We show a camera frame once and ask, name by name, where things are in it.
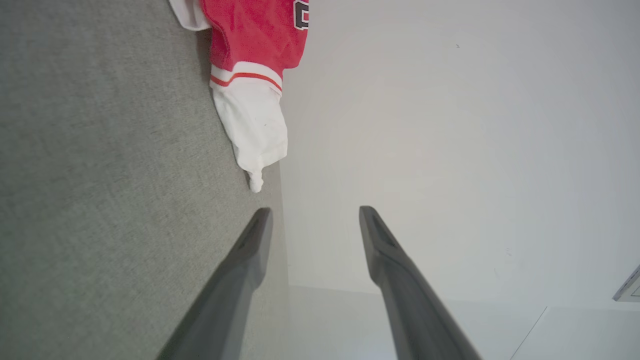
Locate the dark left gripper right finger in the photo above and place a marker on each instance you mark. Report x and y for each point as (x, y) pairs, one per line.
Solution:
(410, 310)

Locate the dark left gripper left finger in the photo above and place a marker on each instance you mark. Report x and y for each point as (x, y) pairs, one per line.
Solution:
(225, 300)

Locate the red white baseball shirt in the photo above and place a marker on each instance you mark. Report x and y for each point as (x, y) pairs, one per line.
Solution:
(250, 45)

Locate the dark framed panel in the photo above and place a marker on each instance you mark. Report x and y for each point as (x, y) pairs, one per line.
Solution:
(631, 291)

